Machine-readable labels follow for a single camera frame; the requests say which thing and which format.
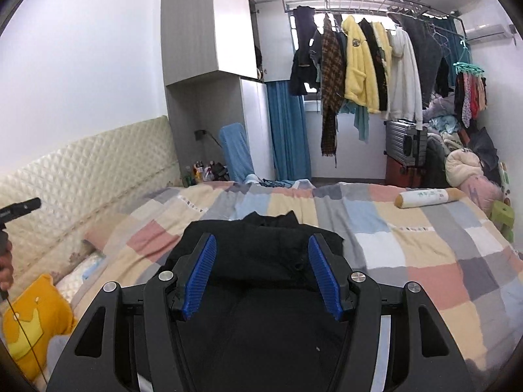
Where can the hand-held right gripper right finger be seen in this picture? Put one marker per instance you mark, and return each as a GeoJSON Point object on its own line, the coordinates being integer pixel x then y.
{"type": "Point", "coordinates": [325, 277]}

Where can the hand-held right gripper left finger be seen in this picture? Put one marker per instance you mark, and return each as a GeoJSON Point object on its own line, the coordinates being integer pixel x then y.
{"type": "Point", "coordinates": [200, 277]}

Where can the black puffer jacket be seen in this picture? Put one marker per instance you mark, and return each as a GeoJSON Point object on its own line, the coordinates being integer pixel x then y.
{"type": "Point", "coordinates": [261, 253]}

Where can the pile of light clothes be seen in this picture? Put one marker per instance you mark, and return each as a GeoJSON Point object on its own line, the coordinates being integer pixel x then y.
{"type": "Point", "coordinates": [443, 118]}

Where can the person's left hand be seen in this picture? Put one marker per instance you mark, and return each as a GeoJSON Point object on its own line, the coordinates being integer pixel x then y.
{"type": "Point", "coordinates": [5, 265]}

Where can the cream quilted headboard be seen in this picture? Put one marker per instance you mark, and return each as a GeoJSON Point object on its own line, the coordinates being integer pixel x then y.
{"type": "Point", "coordinates": [81, 179]}

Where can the white quilted pillow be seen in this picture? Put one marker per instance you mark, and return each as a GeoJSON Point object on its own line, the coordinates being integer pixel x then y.
{"type": "Point", "coordinates": [75, 273]}

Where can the patchwork pastel quilt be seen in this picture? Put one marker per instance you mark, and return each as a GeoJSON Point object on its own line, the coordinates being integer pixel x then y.
{"type": "Point", "coordinates": [408, 253]}

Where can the blue striped cloth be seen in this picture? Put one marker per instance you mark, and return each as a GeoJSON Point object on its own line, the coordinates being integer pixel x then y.
{"type": "Point", "coordinates": [286, 183]}

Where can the cluster of cosmetic bottles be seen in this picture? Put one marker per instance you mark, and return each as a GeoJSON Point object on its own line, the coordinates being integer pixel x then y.
{"type": "Point", "coordinates": [202, 173]}

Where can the yellow crown print pillow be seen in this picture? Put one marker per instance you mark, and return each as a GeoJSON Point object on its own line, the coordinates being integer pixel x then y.
{"type": "Point", "coordinates": [45, 314]}

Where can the red suitcase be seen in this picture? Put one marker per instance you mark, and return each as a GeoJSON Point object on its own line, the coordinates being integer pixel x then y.
{"type": "Point", "coordinates": [402, 173]}

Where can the white cylindrical bolster pillow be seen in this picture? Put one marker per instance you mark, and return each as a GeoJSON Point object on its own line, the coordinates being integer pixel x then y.
{"type": "Point", "coordinates": [429, 198]}

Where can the blue covered chair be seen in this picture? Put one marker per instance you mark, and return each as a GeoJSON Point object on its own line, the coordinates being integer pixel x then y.
{"type": "Point", "coordinates": [237, 151]}

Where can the blue curtain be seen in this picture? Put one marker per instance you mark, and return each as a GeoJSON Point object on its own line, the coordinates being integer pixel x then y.
{"type": "Point", "coordinates": [288, 130]}

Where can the silver suitcase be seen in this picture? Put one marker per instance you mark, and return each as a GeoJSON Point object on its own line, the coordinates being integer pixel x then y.
{"type": "Point", "coordinates": [404, 143]}

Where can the teal hanging garment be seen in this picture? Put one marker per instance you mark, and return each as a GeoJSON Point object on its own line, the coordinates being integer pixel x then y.
{"type": "Point", "coordinates": [359, 120]}

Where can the black backpack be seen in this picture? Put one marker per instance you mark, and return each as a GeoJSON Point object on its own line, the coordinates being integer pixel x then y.
{"type": "Point", "coordinates": [435, 159]}

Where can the cream plush blanket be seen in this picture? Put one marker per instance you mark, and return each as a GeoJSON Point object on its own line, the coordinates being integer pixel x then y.
{"type": "Point", "coordinates": [463, 169]}

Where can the pink plush blanket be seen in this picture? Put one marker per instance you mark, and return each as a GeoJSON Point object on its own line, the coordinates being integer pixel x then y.
{"type": "Point", "coordinates": [484, 192]}

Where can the green plastic stool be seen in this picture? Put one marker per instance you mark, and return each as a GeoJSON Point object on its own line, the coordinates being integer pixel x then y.
{"type": "Point", "coordinates": [502, 216]}

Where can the brown plaid hanging scarf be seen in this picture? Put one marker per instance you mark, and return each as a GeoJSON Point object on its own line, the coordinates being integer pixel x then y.
{"type": "Point", "coordinates": [331, 81]}

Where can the black hanging short jacket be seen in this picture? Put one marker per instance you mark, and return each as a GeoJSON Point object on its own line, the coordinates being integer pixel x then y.
{"type": "Point", "coordinates": [302, 73]}

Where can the yellow fleece hanging jacket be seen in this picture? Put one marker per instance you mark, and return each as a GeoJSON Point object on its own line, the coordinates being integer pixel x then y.
{"type": "Point", "coordinates": [359, 73]}

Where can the white hanging hoodie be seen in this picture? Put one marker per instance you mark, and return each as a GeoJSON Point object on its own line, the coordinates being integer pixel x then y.
{"type": "Point", "coordinates": [406, 81]}

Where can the black hanging coat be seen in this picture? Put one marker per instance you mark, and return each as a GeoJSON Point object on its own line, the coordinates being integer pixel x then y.
{"type": "Point", "coordinates": [378, 65]}

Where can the green clip hanger with socks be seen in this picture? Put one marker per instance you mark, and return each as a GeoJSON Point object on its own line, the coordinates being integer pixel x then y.
{"type": "Point", "coordinates": [470, 90]}

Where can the dark grey hanging pants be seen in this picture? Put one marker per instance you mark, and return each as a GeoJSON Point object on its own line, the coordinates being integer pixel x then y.
{"type": "Point", "coordinates": [425, 57]}

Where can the grey wooden wardrobe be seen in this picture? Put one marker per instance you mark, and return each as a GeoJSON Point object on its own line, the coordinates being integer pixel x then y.
{"type": "Point", "coordinates": [204, 28]}

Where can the dark navy hanging garment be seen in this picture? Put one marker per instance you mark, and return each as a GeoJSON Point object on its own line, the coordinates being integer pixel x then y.
{"type": "Point", "coordinates": [304, 28]}

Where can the teal curtain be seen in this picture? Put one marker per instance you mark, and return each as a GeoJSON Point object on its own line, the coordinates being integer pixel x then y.
{"type": "Point", "coordinates": [455, 36]}

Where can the white air conditioner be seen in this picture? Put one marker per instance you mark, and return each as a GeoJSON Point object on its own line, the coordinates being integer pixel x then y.
{"type": "Point", "coordinates": [488, 32]}

